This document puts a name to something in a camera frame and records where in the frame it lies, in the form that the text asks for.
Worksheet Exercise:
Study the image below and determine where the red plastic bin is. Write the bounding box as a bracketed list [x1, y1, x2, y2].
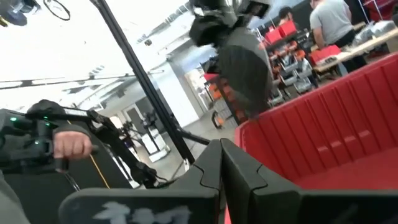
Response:
[223, 52, 398, 224]

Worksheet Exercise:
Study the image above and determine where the metal storage shelf rack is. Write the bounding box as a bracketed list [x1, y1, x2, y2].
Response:
[267, 40, 318, 98]

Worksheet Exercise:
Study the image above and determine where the small red storage bin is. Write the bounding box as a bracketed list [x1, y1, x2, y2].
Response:
[278, 20, 299, 38]
[310, 44, 342, 65]
[264, 27, 283, 45]

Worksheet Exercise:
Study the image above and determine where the black slide sandal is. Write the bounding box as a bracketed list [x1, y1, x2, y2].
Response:
[217, 27, 275, 116]

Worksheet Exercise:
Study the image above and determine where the person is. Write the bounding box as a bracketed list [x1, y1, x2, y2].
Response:
[309, 0, 368, 74]
[277, 6, 295, 26]

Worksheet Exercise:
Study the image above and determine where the black flat panel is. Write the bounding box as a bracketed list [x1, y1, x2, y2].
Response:
[2, 136, 137, 224]

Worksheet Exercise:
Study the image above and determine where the wooden workbench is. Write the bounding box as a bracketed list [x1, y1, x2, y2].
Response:
[313, 28, 398, 73]

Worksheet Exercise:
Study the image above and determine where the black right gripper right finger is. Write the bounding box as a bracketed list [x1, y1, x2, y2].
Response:
[220, 139, 398, 224]

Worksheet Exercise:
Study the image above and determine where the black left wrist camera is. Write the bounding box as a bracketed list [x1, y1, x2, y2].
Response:
[244, 0, 271, 19]

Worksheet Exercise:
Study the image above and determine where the person's hand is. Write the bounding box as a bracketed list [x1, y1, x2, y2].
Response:
[52, 130, 94, 161]

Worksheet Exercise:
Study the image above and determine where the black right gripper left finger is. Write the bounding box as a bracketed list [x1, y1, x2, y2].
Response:
[58, 138, 223, 224]

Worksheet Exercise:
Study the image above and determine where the black cable loop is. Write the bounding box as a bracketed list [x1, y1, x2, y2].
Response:
[42, 0, 72, 21]

